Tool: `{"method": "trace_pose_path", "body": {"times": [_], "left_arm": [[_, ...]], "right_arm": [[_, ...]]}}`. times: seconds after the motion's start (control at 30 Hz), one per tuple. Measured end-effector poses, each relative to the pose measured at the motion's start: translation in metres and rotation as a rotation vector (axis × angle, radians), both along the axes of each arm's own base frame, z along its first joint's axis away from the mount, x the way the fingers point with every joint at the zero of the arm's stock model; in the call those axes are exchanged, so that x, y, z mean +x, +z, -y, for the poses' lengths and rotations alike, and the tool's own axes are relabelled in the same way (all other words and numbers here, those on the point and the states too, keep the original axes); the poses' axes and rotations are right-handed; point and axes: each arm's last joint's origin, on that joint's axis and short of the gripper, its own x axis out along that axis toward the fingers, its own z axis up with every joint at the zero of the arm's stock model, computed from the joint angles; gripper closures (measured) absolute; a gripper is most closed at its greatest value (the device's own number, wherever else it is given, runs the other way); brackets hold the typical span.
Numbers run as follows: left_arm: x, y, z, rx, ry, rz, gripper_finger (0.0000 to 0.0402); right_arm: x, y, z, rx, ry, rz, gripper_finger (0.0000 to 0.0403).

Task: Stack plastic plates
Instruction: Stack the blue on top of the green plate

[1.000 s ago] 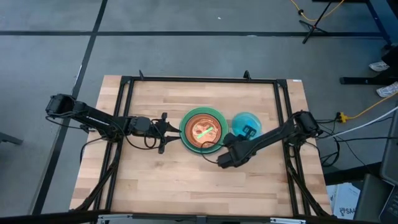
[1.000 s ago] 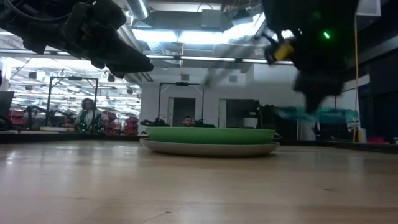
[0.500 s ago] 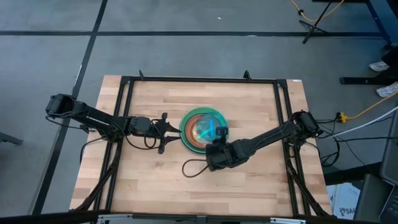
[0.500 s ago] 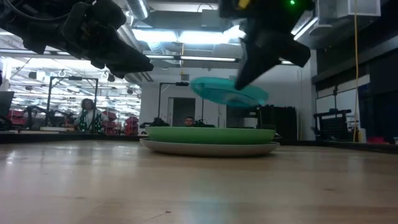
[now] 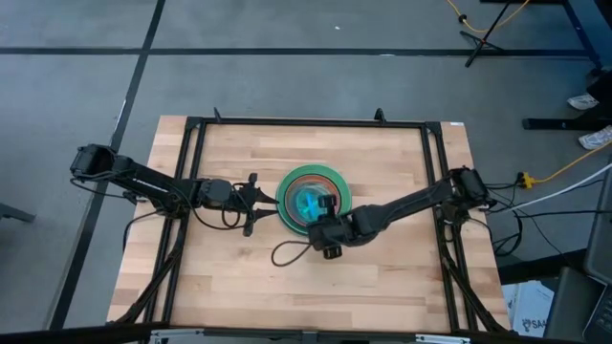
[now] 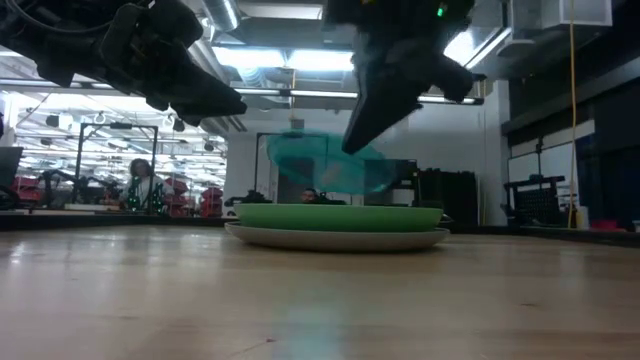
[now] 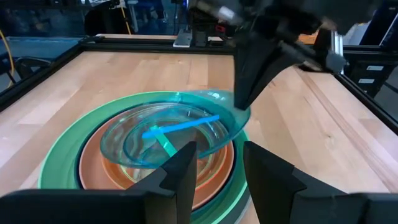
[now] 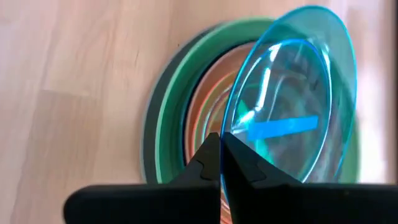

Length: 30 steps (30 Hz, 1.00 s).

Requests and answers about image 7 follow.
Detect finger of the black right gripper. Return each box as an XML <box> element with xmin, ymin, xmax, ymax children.
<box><xmin>248</xmin><ymin>34</ymin><xmax>299</xmax><ymax>110</ymax></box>
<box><xmin>234</xmin><ymin>34</ymin><xmax>271</xmax><ymax>110</ymax></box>

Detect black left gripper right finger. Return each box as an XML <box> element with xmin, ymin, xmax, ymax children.
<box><xmin>243</xmin><ymin>141</ymin><xmax>398</xmax><ymax>224</ymax></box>

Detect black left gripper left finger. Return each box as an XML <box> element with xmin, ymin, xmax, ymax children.
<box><xmin>0</xmin><ymin>141</ymin><xmax>197</xmax><ymax>224</ymax></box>

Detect salmon pink plastic plate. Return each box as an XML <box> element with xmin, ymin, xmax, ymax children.
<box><xmin>78</xmin><ymin>108</ymin><xmax>236</xmax><ymax>211</ymax></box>

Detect mint green plastic plate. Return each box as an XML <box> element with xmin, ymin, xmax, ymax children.
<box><xmin>37</xmin><ymin>90</ymin><xmax>251</xmax><ymax>224</ymax></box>

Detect blue translucent plastic plate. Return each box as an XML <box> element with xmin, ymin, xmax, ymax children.
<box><xmin>99</xmin><ymin>89</ymin><xmax>251</xmax><ymax>170</ymax></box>

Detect large grey plastic plate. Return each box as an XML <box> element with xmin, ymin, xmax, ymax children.
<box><xmin>231</xmin><ymin>189</ymin><xmax>252</xmax><ymax>224</ymax></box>

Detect black drawer cabinet white labels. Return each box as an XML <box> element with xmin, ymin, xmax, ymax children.
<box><xmin>343</xmin><ymin>51</ymin><xmax>391</xmax><ymax>97</ymax></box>

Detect black chair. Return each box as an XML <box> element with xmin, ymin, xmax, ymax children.
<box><xmin>14</xmin><ymin>57</ymin><xmax>52</xmax><ymax>80</ymax></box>

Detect silver aluminium post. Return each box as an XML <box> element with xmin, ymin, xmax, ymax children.
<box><xmin>331</xmin><ymin>30</ymin><xmax>345</xmax><ymax>74</ymax></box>

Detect grey metal mount plate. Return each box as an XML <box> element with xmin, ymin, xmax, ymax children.
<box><xmin>172</xmin><ymin>29</ymin><xmax>193</xmax><ymax>48</ymax></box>

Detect black aluminium table frame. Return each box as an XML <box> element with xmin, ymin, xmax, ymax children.
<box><xmin>0</xmin><ymin>34</ymin><xmax>398</xmax><ymax>134</ymax></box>

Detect yellow cable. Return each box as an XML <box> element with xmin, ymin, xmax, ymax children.
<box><xmin>119</xmin><ymin>6</ymin><xmax>133</xmax><ymax>35</ymax></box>
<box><xmin>0</xmin><ymin>29</ymin><xmax>15</xmax><ymax>90</ymax></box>

